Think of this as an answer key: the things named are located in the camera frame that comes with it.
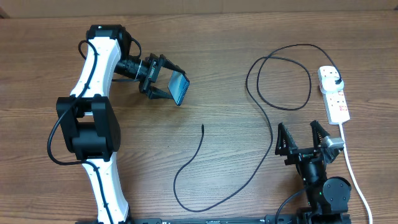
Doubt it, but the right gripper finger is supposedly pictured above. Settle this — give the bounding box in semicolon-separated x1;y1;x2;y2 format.
275;123;298;156
310;120;330;147

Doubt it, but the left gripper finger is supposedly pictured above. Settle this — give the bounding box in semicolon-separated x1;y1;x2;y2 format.
159;54;185;74
146;86;173;100

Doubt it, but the smartphone with blue screen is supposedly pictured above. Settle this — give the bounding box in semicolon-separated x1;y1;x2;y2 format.
168;71;190;106

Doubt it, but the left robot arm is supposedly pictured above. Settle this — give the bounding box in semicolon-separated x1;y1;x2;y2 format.
54;24;190;223

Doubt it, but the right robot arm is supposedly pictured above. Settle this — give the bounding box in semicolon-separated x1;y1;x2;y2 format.
266;120;352;223

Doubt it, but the white charger plug adapter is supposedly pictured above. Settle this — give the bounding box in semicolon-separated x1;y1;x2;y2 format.
320;77;345;94

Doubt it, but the white power strip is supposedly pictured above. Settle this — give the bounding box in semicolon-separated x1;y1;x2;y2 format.
317;66;350;124

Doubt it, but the white power strip cord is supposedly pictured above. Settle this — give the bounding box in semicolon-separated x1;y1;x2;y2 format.
338;123;373;224

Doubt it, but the black USB charging cable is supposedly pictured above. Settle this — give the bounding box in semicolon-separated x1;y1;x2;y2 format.
173;44;344;213

